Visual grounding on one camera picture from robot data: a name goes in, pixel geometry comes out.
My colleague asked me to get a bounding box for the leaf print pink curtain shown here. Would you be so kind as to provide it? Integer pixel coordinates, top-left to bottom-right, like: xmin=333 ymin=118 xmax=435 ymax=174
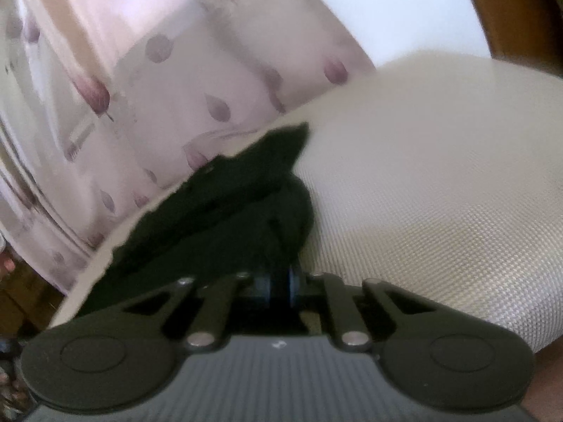
xmin=0 ymin=0 xmax=378 ymax=296

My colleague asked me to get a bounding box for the brown wooden door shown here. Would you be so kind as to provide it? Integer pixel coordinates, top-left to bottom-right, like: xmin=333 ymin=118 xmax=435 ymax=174
xmin=455 ymin=0 xmax=563 ymax=69

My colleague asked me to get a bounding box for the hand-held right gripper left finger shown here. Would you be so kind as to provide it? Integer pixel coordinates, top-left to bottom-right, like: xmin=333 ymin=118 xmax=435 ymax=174
xmin=119 ymin=273 xmax=272 ymax=353

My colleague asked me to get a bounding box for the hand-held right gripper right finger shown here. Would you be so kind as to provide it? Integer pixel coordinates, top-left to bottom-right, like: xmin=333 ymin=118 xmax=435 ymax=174
xmin=285 ymin=267 xmax=441 ymax=353

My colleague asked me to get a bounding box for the small black garment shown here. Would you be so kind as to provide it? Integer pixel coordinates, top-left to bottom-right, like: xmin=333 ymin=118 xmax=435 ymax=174
xmin=81 ymin=123 xmax=314 ymax=317

